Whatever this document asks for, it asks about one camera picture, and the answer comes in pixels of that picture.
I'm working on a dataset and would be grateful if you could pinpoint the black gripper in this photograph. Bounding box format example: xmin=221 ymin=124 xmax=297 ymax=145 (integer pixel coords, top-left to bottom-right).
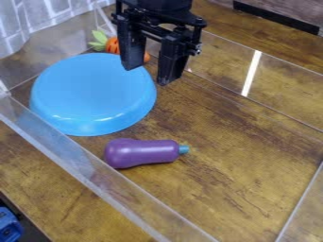
xmin=111 ymin=0 xmax=207 ymax=86

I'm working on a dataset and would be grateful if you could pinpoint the orange toy carrot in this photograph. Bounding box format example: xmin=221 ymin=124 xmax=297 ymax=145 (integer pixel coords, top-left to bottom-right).
xmin=87 ymin=29 xmax=151 ymax=63

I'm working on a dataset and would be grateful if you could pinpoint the blue upturned bowl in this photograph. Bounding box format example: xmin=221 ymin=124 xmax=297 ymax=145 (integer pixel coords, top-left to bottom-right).
xmin=30 ymin=53 xmax=157 ymax=136

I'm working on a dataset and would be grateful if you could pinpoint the purple toy eggplant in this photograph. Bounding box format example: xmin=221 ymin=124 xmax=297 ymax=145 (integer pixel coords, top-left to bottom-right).
xmin=105 ymin=138 xmax=190 ymax=168

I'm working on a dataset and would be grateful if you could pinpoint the blue object at corner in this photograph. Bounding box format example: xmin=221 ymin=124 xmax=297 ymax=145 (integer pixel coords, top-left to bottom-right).
xmin=0 ymin=207 xmax=23 ymax=242

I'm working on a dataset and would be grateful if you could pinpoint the clear acrylic enclosure wall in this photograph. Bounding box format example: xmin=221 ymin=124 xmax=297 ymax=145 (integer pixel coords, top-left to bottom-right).
xmin=0 ymin=0 xmax=323 ymax=242

